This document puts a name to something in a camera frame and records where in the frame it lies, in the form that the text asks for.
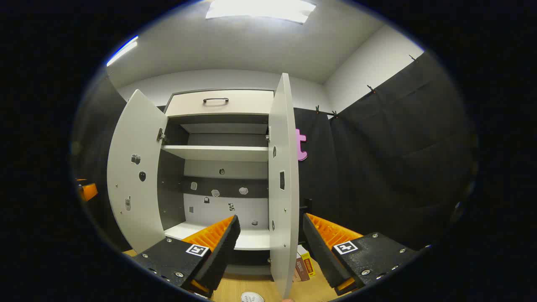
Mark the yellow book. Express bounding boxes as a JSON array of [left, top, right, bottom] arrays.
[[300, 252, 316, 277]]

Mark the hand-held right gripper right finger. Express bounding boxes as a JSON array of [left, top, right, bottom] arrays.
[[302, 213, 433, 296]]

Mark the cabinet door with cat sticker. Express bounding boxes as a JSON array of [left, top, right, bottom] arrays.
[[268, 73, 313, 299]]

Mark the cabinet door with phone sticker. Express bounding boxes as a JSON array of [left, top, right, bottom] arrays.
[[107, 89, 168, 254]]

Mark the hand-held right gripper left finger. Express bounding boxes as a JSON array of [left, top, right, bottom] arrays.
[[131, 215, 242, 299]]

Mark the grey shoe cabinet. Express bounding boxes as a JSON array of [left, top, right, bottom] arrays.
[[157, 87, 277, 275]]

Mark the cabinet drawer with black handle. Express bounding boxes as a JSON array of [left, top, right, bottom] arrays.
[[165, 89, 274, 117]]

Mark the large ceiling light panel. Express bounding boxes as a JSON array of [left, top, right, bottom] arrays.
[[206, 0, 316, 23]]

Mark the black backdrop cloth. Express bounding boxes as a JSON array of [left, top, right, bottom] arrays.
[[71, 50, 479, 256]]

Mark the small ceiling light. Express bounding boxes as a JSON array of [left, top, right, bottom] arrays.
[[106, 36, 139, 67]]

